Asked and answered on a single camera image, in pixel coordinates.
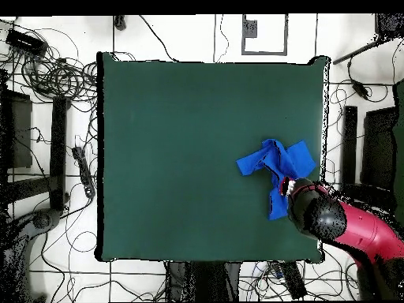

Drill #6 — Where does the black stand bar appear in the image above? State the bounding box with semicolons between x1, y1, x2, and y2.
342;105;358;190
49;95;69;211

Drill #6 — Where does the black inline cable adapter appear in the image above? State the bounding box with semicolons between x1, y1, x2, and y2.
350;79;371;100

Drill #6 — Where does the thin black cable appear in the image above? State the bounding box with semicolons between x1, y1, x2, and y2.
214;13;230;63

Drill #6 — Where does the black stand base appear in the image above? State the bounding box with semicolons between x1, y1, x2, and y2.
0;208;62;302

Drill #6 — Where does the grey square frame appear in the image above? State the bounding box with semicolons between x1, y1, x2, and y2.
241;13;289;56

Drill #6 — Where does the black power strip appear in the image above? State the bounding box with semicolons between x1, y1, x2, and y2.
71;145;96;199
279;260;308;300

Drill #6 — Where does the black speckled block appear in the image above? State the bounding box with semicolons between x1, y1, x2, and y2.
374;13;404;40

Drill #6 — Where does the coiled black cable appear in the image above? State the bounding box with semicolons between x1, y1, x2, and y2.
21;56;99;103

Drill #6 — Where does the dark green table cloth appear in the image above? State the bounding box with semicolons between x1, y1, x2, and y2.
95;51;331;263

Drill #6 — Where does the blue shirt with white print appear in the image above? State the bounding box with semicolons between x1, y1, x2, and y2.
235;138;317;221

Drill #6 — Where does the black rod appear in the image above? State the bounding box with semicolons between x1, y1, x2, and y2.
332;37;384;65

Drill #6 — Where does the black flat panel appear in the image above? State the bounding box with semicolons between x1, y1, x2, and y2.
361;107;398;190
0;89;33;170

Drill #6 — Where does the small dark grey square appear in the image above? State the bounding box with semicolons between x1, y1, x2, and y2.
244;19;258;39

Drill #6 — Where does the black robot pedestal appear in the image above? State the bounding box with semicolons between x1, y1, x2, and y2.
165;260;242;302

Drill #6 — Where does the long black cable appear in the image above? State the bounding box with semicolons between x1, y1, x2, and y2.
138;14;180;63

